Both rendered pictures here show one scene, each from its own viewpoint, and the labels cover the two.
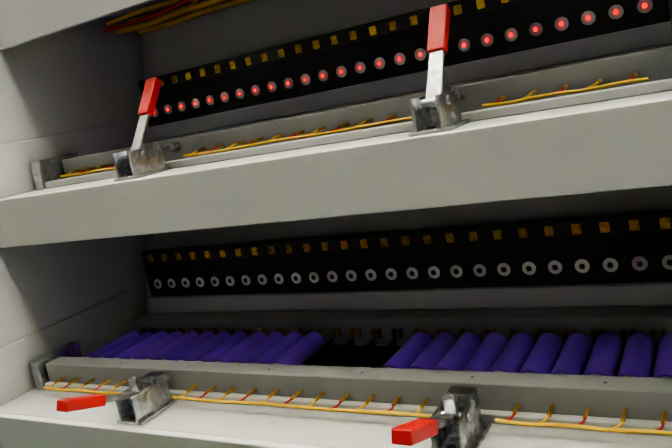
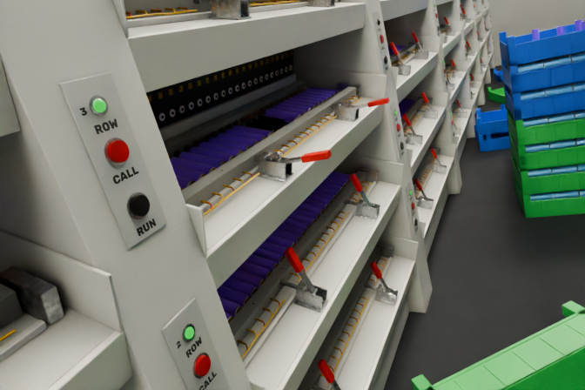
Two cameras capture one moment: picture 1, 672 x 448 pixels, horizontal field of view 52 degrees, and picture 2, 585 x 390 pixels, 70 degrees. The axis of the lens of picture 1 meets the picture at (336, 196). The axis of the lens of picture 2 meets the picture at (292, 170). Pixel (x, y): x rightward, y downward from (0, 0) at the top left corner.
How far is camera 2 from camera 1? 0.86 m
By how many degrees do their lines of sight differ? 91
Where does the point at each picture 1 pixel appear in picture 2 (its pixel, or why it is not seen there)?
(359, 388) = (313, 119)
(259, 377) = (290, 132)
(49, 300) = not seen: hidden behind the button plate
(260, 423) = (312, 145)
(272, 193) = (305, 30)
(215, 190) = (290, 27)
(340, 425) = (325, 132)
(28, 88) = not seen: outside the picture
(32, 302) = not seen: hidden behind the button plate
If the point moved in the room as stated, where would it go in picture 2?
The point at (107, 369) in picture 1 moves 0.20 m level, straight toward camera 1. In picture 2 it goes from (223, 177) to (371, 124)
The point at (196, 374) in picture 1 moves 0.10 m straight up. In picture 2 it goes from (268, 147) to (247, 73)
